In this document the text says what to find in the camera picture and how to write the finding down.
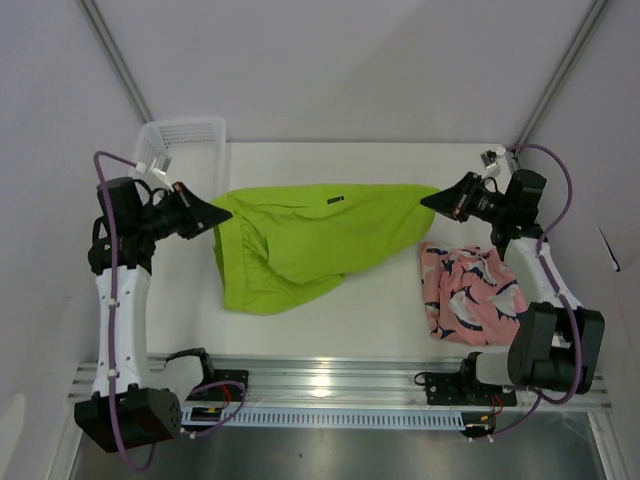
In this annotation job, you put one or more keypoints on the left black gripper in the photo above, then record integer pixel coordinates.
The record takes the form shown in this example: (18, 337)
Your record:
(196, 214)

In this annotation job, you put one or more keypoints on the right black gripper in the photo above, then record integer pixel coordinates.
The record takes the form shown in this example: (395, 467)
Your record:
(455, 201)

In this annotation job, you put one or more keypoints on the lime green cloth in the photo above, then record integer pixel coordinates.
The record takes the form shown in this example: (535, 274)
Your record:
(286, 246)

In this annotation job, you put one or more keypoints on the pink shark print shorts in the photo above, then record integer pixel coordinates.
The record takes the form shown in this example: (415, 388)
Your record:
(470, 295)

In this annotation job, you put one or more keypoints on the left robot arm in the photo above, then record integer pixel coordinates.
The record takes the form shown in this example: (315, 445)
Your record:
(127, 408)

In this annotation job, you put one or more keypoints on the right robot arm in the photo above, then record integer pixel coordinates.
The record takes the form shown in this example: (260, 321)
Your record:
(555, 351)

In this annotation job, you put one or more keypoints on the white plastic basket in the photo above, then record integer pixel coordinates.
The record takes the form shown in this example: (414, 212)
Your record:
(197, 149)

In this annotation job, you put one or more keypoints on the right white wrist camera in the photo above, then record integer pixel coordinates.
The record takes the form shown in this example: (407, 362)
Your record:
(490, 161)

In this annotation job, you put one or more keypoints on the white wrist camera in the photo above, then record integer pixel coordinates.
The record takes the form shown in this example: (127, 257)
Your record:
(490, 161)
(157, 168)

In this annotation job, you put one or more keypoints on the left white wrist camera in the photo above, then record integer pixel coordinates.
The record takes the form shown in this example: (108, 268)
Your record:
(157, 168)

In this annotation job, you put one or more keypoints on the left aluminium frame post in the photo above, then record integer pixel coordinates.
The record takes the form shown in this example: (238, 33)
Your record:
(108, 45)

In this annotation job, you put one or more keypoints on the aluminium frame post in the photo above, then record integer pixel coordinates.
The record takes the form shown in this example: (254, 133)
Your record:
(577, 46)
(108, 45)

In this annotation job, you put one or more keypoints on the aluminium mounting rail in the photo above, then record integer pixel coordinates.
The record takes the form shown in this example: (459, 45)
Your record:
(325, 382)

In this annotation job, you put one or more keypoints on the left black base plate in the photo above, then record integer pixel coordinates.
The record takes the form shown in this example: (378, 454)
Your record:
(230, 391)

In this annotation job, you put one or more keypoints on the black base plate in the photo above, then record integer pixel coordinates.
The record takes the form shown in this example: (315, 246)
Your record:
(452, 389)
(230, 391)

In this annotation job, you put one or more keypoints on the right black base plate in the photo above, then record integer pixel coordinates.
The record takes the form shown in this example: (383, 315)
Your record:
(452, 389)

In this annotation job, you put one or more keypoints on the white slotted cable duct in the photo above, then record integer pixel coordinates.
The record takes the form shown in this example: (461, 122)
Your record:
(421, 419)

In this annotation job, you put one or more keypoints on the right aluminium frame post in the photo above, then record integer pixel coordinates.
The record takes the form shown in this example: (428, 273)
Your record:
(577, 46)

